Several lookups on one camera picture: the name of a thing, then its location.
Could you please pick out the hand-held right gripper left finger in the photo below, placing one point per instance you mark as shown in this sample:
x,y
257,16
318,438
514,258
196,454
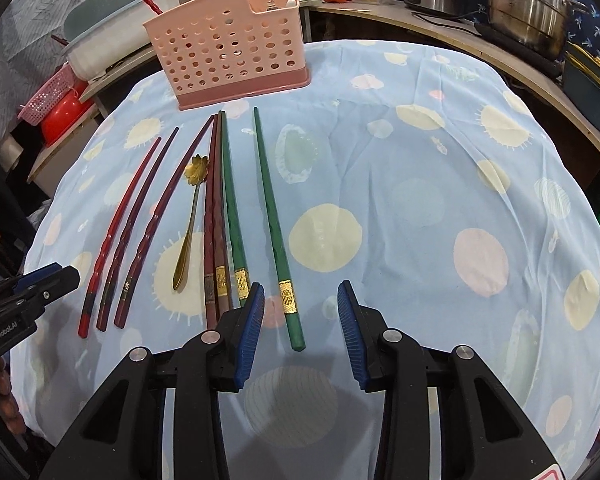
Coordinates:
x,y
247,340

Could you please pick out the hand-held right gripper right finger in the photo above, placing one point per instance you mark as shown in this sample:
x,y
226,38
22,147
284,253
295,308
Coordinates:
x,y
350,330

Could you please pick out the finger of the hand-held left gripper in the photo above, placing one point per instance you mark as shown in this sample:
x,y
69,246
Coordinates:
x,y
60,282
42,272

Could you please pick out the dark maroon twisted chopstick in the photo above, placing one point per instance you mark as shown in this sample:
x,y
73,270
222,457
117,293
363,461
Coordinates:
x,y
104,315
122,312

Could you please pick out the green gold-band chopstick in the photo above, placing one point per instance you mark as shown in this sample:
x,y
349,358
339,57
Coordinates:
x,y
286,300
240,275

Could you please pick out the brown gold-band chopstick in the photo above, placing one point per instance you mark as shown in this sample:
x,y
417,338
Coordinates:
x,y
221,280

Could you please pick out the dark red gold-band chopstick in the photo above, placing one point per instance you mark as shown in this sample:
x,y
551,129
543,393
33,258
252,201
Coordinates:
x,y
210,285

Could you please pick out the gold flower spoon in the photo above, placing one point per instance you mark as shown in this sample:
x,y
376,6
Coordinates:
x,y
195,169

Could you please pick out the pink perforated utensil basket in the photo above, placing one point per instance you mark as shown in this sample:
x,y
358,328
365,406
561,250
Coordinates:
x,y
220,60

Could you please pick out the white roll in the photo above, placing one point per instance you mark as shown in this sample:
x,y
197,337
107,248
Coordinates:
x,y
11,152

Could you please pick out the blue printed tablecloth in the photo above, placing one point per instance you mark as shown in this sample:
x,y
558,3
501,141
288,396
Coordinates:
x,y
405,210

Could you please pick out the red plastic bowl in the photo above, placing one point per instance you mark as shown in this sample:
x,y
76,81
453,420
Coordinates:
x,y
62,120

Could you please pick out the small pink mesh basket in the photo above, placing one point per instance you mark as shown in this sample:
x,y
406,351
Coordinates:
x,y
42,100

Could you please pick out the white plastic basin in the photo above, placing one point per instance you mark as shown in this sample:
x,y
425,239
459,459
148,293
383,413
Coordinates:
x,y
100,57

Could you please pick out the grey striped cloth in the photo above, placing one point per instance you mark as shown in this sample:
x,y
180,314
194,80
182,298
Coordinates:
x,y
15,35

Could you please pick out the white tub with teal lid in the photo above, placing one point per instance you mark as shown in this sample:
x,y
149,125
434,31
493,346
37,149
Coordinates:
x,y
105,15

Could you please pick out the black induction cooker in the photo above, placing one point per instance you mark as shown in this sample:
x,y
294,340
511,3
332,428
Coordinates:
x,y
520,52

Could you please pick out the steel steamer pot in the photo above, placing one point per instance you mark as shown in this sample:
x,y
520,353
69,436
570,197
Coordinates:
x,y
530,5

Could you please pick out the blue floral cloth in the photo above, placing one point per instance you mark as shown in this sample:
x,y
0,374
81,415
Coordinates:
x,y
595,25

